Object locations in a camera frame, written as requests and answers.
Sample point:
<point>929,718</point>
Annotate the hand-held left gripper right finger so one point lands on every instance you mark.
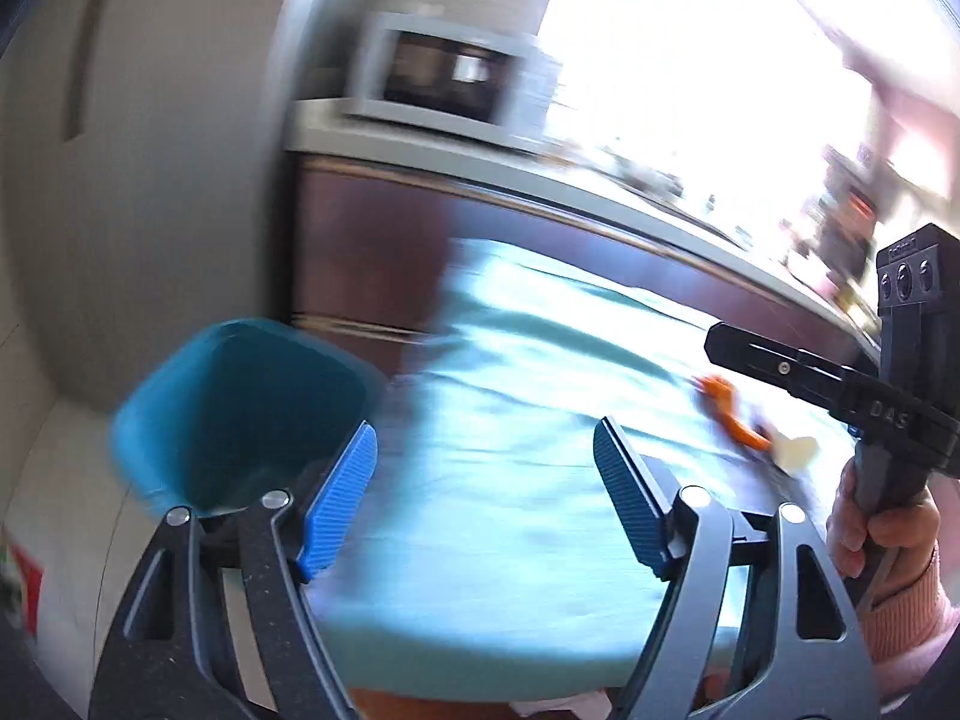
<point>630,495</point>

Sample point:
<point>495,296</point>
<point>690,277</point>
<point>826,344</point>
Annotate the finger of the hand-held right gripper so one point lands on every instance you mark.
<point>780,367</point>

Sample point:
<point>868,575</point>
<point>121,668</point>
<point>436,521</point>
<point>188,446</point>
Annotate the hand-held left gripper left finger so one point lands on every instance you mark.
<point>330,510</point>

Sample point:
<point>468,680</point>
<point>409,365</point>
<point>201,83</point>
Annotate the long orange peel strip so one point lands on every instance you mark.
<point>731,414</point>

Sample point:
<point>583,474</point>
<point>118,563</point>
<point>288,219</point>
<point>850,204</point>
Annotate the white peel piece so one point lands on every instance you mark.
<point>796,451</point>

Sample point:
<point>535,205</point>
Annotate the blue plastic bin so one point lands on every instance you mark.
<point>247,397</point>

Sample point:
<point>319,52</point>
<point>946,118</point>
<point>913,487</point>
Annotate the person's right forearm pink sleeve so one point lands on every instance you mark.
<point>919,615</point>

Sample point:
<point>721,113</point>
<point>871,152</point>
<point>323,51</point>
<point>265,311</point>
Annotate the person's right hand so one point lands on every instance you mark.
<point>885,532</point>

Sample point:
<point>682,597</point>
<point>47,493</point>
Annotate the teal cloth with dark stripe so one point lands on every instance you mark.
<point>510,450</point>

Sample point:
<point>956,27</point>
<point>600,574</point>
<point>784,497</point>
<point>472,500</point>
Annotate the dark wooden kitchen cabinet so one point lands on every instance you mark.
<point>360,240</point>

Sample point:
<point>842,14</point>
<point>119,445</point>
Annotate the red and white bag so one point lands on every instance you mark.
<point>19,577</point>

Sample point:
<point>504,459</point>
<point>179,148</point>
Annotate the white microwave oven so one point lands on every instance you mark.
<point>450,75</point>

